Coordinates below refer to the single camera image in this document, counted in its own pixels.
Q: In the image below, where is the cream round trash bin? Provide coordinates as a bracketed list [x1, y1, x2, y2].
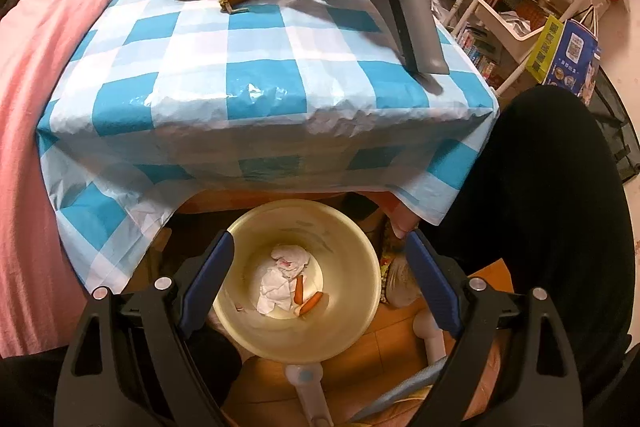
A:
[212, 199, 383, 365]

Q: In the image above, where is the blue checked tablecloth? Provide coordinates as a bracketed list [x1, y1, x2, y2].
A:
[35, 0, 501, 295]

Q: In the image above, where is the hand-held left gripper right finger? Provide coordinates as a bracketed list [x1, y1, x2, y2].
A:
[404, 229, 586, 427]

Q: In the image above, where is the row of books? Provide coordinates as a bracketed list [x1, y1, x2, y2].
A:
[456, 24, 507, 88]

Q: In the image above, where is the pink blanket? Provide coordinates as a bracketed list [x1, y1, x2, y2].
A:
[0, 0, 207, 358]

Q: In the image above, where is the black mesh panel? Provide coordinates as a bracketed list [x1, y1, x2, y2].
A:
[589, 69, 640, 184]

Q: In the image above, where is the yellow printed box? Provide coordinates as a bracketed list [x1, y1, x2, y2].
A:
[524, 14, 565, 83]

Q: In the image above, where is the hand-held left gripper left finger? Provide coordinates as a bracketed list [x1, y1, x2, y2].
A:
[54, 229, 236, 427]

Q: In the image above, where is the blue printed box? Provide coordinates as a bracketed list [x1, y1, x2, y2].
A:
[542, 19, 601, 100]

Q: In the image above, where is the crumpled white tissue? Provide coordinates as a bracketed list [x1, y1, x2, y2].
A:
[256, 244, 311, 315]

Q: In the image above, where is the person's leg in black trousers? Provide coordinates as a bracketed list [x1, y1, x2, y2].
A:
[429, 86, 637, 410]

